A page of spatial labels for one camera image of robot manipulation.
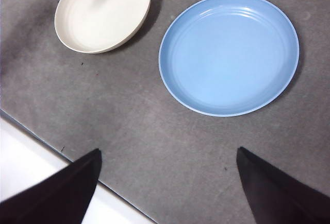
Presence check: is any blue round plate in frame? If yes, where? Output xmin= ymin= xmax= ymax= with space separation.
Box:
xmin=158 ymin=0 xmax=300 ymax=117

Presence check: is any white flat panel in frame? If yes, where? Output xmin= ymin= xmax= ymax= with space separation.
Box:
xmin=0 ymin=117 xmax=155 ymax=224

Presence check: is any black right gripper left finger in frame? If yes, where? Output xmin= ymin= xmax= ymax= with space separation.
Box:
xmin=0 ymin=148 xmax=103 ymax=224

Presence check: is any white round plate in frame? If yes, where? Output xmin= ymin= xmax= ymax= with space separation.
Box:
xmin=54 ymin=0 xmax=152 ymax=54

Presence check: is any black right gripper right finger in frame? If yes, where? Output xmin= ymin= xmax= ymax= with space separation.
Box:
xmin=236 ymin=146 xmax=330 ymax=224

